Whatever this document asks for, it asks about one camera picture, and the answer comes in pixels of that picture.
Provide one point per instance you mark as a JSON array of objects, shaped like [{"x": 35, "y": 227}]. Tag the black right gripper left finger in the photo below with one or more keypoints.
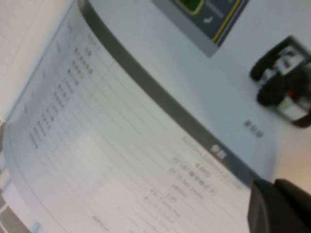
[{"x": 264, "y": 211}]

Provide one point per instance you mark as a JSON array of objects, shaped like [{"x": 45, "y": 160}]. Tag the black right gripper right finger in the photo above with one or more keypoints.
[{"x": 298, "y": 211}]

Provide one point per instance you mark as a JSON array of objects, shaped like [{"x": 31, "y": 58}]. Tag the white product catalogue book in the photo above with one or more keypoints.
[{"x": 150, "y": 116}]

